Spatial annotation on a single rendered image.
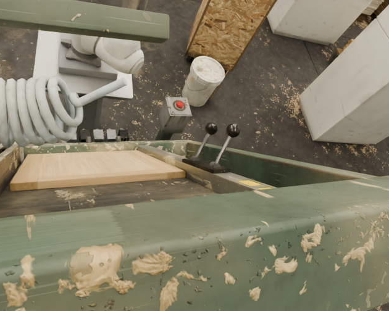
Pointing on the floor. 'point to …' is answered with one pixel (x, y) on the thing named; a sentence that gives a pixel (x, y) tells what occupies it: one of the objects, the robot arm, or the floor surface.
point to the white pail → (202, 80)
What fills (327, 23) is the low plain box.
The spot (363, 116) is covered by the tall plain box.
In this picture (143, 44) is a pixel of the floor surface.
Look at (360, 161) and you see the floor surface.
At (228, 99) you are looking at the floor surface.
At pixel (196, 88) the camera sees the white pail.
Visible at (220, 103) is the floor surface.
